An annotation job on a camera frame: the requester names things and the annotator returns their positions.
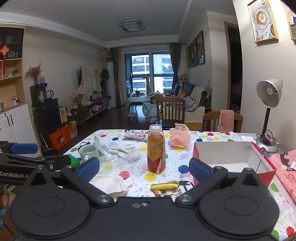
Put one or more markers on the grey curtain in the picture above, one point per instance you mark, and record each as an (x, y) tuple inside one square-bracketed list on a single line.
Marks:
[(175, 64)]

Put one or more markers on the pink plush doll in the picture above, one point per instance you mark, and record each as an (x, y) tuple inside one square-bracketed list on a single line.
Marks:
[(183, 77)]

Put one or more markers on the white cabinet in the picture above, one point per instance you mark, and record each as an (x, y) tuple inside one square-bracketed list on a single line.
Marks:
[(16, 125)]

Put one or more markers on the pink flower bouquet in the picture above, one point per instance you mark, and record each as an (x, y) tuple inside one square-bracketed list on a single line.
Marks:
[(74, 98)]

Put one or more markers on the green potted plant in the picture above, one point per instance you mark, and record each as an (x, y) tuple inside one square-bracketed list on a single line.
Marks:
[(105, 74)]

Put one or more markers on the glass kettle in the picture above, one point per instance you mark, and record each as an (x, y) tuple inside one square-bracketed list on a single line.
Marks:
[(48, 94)]

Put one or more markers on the yellow soft toy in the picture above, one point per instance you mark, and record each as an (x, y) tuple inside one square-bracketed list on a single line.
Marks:
[(164, 186)]

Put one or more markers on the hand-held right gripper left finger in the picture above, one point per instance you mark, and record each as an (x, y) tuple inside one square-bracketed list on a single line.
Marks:
[(89, 167)]

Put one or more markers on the wooden slat back chair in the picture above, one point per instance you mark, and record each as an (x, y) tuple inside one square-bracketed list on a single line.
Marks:
[(171, 109)]

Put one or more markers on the clear plastic bag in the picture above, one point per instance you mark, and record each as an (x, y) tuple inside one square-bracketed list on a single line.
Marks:
[(120, 150)]

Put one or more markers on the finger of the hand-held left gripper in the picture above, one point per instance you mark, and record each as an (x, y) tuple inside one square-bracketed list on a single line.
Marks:
[(24, 148), (34, 161)]

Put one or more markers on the dried flower bouquet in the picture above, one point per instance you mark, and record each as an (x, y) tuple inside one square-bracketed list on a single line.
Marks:
[(33, 71)]

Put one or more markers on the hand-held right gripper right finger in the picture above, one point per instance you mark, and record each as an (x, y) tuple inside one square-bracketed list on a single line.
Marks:
[(199, 168)]

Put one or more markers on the red knot ornament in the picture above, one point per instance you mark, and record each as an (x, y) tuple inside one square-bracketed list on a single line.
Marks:
[(4, 49)]

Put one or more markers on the dark low television cabinet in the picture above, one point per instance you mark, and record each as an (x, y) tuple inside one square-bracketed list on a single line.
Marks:
[(85, 113)]

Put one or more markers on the balcony window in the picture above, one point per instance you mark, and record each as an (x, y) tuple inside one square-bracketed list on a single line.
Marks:
[(148, 69)]

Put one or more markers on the orange drink bottle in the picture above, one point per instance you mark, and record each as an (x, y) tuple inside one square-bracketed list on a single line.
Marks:
[(156, 153)]

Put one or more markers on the pink printed plastic packet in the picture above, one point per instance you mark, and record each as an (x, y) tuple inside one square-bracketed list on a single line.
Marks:
[(134, 136)]

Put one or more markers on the brown curtain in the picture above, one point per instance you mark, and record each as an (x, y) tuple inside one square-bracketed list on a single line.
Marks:
[(119, 76)]

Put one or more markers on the orange gift bag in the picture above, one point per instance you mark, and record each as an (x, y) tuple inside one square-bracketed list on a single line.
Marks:
[(60, 139)]

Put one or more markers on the pink towel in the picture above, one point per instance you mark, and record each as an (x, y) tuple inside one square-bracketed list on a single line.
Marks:
[(226, 120)]

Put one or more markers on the wooden chair with towel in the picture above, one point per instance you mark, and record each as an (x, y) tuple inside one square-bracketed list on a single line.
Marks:
[(211, 120)]

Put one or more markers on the gold framed food painting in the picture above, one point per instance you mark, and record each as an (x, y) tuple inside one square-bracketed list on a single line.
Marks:
[(262, 20)]

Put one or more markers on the sofa with cream throw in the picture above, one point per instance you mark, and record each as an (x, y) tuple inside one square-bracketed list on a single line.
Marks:
[(196, 109)]

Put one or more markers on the floral cloth covered television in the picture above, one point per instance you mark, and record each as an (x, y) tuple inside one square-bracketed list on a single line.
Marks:
[(89, 81)]

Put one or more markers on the small purple object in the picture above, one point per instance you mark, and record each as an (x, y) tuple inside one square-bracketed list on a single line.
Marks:
[(269, 138)]

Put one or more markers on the pale green mug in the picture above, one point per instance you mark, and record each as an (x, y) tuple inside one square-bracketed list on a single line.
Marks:
[(89, 151)]

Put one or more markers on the round coffee table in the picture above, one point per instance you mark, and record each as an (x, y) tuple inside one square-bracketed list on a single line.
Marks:
[(138, 99)]

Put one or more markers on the white standing air conditioner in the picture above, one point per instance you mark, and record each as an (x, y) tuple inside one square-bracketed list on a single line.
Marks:
[(110, 85)]

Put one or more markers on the red and white cardboard box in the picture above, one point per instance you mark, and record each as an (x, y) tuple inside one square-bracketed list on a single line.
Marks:
[(226, 153)]

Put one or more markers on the small wooden stool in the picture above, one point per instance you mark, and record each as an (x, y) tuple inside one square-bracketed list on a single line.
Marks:
[(132, 115)]

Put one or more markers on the grey desk lamp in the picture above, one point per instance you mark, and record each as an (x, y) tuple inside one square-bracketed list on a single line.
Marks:
[(269, 92)]

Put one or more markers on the pink plastic bag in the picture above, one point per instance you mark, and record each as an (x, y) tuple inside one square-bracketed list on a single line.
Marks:
[(179, 138)]

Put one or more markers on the grey crumpled blanket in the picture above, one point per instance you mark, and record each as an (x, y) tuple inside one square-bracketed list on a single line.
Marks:
[(149, 111)]

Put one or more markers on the balloon print tablecloth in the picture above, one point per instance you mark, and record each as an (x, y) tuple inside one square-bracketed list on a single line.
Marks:
[(178, 160)]

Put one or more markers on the yellow carton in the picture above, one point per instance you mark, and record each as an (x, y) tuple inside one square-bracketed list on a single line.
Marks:
[(72, 129)]

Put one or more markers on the wooden wall shelf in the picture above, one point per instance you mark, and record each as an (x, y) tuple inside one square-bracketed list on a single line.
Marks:
[(11, 88)]

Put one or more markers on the square ceiling light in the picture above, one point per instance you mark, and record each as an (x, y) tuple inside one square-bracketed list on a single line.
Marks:
[(131, 26)]

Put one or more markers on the black water dispenser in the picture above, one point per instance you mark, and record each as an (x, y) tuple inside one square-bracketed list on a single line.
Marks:
[(46, 115)]

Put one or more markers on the white paper sheet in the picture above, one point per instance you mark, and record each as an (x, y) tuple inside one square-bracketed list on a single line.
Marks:
[(248, 138)]

